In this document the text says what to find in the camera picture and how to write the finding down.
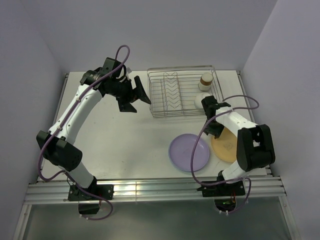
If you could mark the white ceramic bowl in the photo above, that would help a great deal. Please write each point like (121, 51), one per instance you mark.
(198, 100)

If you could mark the aluminium table edge rail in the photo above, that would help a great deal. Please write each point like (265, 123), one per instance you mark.
(175, 189)

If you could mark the blue plastic plate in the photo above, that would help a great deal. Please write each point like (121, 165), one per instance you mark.
(181, 159)

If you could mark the metal wire dish rack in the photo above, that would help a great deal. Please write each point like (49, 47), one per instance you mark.
(173, 90)

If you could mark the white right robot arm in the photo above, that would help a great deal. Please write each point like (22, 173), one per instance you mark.
(254, 147)

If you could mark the purple plastic plate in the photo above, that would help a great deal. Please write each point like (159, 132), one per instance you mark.
(187, 141)

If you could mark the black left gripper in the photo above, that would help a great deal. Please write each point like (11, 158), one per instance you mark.
(137, 92)

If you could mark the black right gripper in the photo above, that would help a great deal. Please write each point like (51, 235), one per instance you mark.
(216, 132)

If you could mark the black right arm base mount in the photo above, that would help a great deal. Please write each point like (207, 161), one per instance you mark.
(223, 190)

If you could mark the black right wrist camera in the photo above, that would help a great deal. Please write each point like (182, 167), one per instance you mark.
(211, 105)

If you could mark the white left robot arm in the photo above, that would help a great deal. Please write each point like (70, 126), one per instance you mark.
(57, 144)

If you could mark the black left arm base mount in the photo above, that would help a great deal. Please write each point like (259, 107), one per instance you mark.
(97, 192)

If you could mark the white cup with wood patches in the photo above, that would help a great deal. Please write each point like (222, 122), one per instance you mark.
(205, 81)

